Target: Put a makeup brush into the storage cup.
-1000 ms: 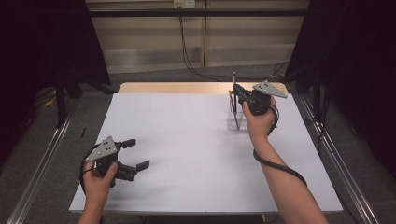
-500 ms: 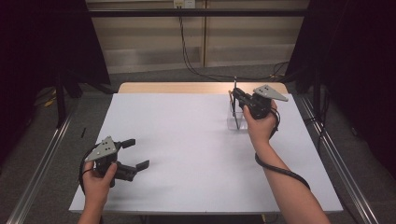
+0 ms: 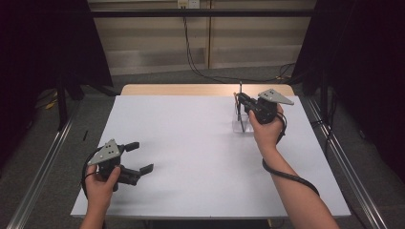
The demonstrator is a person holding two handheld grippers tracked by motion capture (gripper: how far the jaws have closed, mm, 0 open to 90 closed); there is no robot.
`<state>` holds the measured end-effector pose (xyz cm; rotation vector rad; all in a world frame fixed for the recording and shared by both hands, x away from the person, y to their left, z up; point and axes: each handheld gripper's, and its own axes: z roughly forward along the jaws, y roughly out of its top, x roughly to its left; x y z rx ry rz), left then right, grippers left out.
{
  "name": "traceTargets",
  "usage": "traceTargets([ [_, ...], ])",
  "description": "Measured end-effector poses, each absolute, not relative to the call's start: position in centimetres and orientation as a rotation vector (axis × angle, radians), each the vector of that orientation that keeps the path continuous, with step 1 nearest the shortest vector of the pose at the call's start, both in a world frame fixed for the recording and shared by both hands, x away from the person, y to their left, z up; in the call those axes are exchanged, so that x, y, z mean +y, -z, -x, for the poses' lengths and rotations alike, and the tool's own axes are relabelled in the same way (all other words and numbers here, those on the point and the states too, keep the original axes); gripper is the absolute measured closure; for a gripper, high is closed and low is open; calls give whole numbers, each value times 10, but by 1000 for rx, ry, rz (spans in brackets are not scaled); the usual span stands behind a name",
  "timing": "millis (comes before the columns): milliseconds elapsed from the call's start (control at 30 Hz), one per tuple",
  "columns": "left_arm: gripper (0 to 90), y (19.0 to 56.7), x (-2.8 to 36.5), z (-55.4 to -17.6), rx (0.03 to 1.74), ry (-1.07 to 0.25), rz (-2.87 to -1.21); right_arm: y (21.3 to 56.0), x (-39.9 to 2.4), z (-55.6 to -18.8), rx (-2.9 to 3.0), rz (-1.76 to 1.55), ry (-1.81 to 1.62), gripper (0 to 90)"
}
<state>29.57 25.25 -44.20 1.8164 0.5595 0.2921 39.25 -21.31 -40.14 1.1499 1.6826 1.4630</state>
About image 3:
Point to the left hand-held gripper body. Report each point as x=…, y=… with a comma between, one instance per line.
x=105, y=154

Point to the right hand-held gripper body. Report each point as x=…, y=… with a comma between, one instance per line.
x=266, y=109

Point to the black cosmetic pencil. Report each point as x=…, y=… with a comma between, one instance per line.
x=241, y=87

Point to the clear acrylic organizer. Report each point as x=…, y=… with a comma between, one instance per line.
x=236, y=125

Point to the person's right hand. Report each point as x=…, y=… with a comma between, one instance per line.
x=267, y=135

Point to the person's left hand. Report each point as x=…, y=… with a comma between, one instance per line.
x=99, y=191

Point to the small black stick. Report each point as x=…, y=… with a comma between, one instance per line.
x=85, y=135

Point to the black metal stand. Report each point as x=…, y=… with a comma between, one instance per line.
x=61, y=105
x=324, y=95

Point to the black curtain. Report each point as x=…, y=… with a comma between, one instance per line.
x=41, y=41
x=366, y=63

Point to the aluminium frame rail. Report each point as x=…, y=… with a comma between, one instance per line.
x=41, y=171
x=350, y=171

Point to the white wall socket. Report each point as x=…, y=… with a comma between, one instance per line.
x=188, y=3

